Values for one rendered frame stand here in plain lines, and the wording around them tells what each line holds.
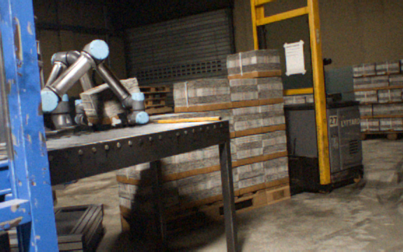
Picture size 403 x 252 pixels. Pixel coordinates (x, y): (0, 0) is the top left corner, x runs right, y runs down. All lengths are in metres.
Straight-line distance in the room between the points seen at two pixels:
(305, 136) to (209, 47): 6.92
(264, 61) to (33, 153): 2.78
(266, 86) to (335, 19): 6.14
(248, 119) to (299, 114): 0.84
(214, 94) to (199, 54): 7.73
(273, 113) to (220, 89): 0.61
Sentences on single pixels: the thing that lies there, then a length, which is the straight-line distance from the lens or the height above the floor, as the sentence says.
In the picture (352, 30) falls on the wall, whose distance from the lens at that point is 9.67.
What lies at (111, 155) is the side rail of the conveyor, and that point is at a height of 0.74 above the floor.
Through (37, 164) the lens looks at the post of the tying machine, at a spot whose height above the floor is 0.79.
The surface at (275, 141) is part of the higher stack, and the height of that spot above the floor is 0.52.
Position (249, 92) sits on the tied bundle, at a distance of 3.64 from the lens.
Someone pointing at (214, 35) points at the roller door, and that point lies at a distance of 10.91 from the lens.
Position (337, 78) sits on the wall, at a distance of 9.70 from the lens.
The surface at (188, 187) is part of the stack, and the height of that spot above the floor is 0.30.
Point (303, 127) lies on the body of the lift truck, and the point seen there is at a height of 0.58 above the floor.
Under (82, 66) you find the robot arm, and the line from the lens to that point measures 2.61.
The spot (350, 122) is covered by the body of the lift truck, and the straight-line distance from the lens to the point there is 4.41.
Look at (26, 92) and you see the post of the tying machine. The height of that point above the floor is 0.98.
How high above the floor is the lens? 0.93
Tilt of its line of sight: 4 degrees down
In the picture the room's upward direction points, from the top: 5 degrees counter-clockwise
